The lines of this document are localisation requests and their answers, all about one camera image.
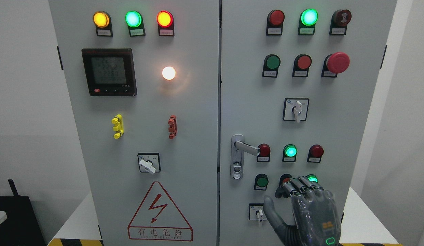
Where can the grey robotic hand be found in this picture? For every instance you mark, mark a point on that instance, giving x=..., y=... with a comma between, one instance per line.
x=317, y=222

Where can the silver door handle lock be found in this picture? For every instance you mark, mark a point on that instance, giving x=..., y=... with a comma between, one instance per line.
x=238, y=149

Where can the green lit push button lower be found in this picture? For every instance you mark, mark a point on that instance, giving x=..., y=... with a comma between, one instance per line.
x=312, y=178

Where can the red push button lower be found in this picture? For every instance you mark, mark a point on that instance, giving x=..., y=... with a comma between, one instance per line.
x=284, y=178

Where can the red push button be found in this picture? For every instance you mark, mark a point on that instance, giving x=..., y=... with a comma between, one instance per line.
x=284, y=178
x=301, y=65

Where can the dark red indicator middle right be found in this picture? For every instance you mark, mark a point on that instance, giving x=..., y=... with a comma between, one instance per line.
x=315, y=154

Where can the dark red indicator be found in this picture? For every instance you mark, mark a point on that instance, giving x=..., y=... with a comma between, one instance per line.
x=274, y=23
x=315, y=154
x=265, y=153

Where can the green indicator light middle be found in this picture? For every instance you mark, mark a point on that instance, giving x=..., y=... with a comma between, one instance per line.
x=289, y=154

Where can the green indicator light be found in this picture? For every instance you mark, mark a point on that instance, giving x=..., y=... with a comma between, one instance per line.
x=135, y=24
x=307, y=22
x=289, y=154

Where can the dark red indicator middle left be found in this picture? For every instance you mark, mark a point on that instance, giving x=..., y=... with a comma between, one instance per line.
x=265, y=153

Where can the red electric hazard warning sticker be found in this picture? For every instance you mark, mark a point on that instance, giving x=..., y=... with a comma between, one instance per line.
x=159, y=218

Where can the red push button upper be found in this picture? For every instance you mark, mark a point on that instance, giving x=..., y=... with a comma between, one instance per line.
x=301, y=65

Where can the red emergency stop button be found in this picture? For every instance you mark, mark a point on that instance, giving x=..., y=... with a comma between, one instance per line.
x=334, y=64

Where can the green push button upper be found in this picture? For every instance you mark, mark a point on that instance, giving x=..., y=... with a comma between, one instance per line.
x=270, y=66

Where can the grey electrical control cabinet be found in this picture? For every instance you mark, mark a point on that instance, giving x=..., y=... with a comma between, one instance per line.
x=218, y=50

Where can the red toggle clamp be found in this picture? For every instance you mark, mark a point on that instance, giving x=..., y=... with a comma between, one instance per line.
x=172, y=127

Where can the dark red buzzer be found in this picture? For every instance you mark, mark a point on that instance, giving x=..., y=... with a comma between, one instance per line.
x=339, y=22

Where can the green indicator light top right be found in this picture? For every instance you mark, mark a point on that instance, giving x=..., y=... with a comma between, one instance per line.
x=307, y=22

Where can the dark red indicator top right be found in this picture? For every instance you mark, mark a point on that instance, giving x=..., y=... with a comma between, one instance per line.
x=274, y=23

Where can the white glowing indicator light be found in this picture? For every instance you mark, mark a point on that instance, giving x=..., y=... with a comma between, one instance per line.
x=168, y=73

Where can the yellow toggle clamp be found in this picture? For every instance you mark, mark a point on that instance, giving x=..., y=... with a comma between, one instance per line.
x=117, y=122

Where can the red indicator light top left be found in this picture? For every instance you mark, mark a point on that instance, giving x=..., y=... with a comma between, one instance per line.
x=165, y=21

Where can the black digital power meter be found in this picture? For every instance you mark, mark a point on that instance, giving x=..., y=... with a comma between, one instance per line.
x=110, y=72

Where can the green indicator light top left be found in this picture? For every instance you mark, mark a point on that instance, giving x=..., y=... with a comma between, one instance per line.
x=135, y=24

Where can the yellow indicator light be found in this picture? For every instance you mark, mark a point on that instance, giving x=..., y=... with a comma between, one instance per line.
x=103, y=24

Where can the black box with antenna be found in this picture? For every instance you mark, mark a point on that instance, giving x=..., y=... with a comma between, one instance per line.
x=21, y=227

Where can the white rotary switch lower right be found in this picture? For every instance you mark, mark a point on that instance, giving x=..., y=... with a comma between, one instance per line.
x=256, y=213

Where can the white rotary switch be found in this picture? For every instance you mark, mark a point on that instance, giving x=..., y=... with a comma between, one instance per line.
x=295, y=109
x=256, y=213

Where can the white rotary switch upper right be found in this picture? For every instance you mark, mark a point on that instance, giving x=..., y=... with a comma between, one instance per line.
x=295, y=109

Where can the white rotary switch left door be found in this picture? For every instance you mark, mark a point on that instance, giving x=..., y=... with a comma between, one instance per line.
x=149, y=163

